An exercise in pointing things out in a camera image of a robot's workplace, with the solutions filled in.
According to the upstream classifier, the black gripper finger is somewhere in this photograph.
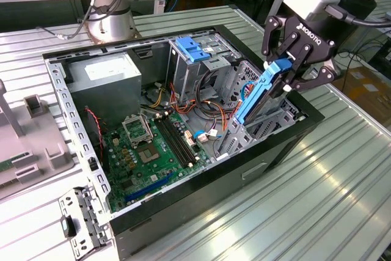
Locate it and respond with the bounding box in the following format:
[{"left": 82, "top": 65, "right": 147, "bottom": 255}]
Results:
[
  {"left": 283, "top": 39, "right": 340, "bottom": 92},
  {"left": 261, "top": 15, "right": 299, "bottom": 64}
]

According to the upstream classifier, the hard disk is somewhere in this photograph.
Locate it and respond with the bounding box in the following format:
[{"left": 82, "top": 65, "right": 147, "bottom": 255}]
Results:
[{"left": 234, "top": 57, "right": 293, "bottom": 126}]

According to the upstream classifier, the light blue SATA wire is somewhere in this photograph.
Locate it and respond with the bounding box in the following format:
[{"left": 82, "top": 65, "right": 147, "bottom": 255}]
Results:
[{"left": 194, "top": 81, "right": 256, "bottom": 143}]

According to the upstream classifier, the grey metal disk bay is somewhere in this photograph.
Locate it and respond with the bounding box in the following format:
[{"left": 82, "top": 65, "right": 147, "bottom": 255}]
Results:
[{"left": 213, "top": 59, "right": 308, "bottom": 164}]

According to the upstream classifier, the brown cardboard box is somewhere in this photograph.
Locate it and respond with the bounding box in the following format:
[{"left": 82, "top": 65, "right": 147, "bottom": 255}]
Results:
[{"left": 331, "top": 65, "right": 391, "bottom": 127}]

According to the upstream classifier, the grey metal drive cage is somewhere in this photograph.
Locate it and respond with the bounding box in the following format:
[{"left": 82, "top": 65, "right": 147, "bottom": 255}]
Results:
[{"left": 167, "top": 32, "right": 243, "bottom": 106}]

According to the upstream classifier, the black RAM slot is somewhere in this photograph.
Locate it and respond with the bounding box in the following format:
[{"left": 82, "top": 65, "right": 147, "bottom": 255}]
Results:
[
  {"left": 157, "top": 116, "right": 190, "bottom": 167},
  {"left": 161, "top": 114, "right": 194, "bottom": 166},
  {"left": 153, "top": 116, "right": 186, "bottom": 169},
  {"left": 164, "top": 112, "right": 198, "bottom": 164}
]

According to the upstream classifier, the black PC case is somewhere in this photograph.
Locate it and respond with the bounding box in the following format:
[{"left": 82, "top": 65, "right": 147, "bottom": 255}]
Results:
[{"left": 42, "top": 4, "right": 325, "bottom": 259}]

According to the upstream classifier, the metal socket cover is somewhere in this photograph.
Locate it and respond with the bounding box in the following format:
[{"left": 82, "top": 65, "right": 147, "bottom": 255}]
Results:
[{"left": 121, "top": 114, "right": 153, "bottom": 145}]

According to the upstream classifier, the CPU socket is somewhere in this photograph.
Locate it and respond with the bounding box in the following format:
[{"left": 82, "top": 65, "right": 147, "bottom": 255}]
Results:
[{"left": 136, "top": 141, "right": 161, "bottom": 164}]

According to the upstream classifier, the grey power supply unit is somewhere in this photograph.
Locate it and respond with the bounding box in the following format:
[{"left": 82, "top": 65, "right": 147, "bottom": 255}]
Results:
[{"left": 65, "top": 52, "right": 143, "bottom": 127}]

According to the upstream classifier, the green motherboard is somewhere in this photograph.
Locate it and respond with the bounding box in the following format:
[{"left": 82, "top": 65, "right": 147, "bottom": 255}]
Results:
[{"left": 102, "top": 111, "right": 208, "bottom": 213}]

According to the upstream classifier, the blue expansion slot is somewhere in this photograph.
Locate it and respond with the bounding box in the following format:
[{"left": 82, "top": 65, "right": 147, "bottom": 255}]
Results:
[{"left": 124, "top": 171, "right": 175, "bottom": 204}]

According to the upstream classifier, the grey parts rack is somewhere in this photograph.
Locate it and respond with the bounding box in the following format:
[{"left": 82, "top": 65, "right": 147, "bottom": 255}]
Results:
[{"left": 0, "top": 79, "right": 77, "bottom": 200}]

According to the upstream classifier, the green RAM stick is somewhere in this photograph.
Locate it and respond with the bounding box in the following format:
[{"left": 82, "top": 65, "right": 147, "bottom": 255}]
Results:
[{"left": 0, "top": 159, "right": 16, "bottom": 173}]

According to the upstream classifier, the blue plastic drive bracket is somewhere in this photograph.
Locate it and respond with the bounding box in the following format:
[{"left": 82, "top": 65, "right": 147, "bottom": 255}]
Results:
[{"left": 175, "top": 37, "right": 211, "bottom": 64}]

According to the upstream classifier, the coloured power wire bundle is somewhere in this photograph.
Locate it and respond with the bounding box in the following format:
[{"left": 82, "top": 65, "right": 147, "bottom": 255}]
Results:
[{"left": 143, "top": 71, "right": 233, "bottom": 133}]

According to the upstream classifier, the red black fan wire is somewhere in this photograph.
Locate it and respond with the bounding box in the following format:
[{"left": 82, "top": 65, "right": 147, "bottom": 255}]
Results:
[{"left": 84, "top": 106, "right": 103, "bottom": 149}]

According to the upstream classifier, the metal slot bracket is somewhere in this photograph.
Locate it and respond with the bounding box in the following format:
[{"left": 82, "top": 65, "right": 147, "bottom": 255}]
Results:
[{"left": 57, "top": 185, "right": 112, "bottom": 259}]

